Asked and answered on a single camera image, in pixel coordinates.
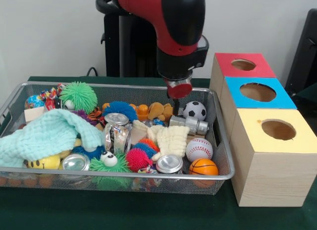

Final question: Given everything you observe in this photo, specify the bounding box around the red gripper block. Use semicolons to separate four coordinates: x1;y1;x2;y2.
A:
167;83;193;116

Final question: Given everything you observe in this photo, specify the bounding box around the silver plastic toy truck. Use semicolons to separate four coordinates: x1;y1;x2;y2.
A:
169;115;210;136

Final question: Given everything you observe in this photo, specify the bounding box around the cream knitted cloth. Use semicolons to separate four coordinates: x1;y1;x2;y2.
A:
132;119;190;158

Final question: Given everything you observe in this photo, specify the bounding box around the large green fuzzy eyed ball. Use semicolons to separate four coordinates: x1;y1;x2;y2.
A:
59;81;99;111

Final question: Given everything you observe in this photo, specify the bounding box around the light blue cloth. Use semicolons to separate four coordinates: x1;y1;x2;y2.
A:
0;108;104;168

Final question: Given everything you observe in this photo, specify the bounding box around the wooden box with three holes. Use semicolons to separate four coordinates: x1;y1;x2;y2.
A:
209;52;317;207

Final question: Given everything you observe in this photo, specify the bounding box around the shallow metal mesh bin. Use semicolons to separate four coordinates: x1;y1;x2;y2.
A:
0;81;235;196

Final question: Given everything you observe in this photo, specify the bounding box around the brown teddy bear plush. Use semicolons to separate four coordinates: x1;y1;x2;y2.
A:
148;102;174;121

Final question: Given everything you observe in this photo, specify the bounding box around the black and white soccer ball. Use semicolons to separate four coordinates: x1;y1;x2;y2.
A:
183;101;208;121

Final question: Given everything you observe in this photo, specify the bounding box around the orange toy brick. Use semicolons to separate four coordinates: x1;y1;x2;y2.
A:
128;103;151;121

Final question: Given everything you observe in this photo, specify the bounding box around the white toy baseball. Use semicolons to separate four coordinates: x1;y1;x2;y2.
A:
185;137;214;163

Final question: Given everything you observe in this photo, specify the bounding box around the orange toy basketball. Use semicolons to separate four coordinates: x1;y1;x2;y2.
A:
189;158;219;175

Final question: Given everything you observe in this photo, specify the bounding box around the small green fuzzy eyed ball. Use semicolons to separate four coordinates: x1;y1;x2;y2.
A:
89;151;132;173

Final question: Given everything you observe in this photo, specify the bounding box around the blue fuzzy eyed ball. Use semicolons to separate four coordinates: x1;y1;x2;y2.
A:
73;145;106;159

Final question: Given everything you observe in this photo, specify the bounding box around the purple spiky ball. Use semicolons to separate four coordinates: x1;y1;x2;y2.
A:
73;110;96;121

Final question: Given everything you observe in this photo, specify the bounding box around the dark green tablecloth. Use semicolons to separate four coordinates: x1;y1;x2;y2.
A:
293;82;317;112
0;76;317;230

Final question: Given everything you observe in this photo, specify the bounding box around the yellow smiley ball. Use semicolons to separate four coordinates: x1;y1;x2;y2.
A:
27;154;61;170

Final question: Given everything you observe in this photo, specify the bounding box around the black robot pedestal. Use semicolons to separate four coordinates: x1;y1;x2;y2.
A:
96;0;161;78

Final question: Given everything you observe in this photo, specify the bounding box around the black cable behind table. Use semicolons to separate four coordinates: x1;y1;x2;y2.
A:
86;66;100;77

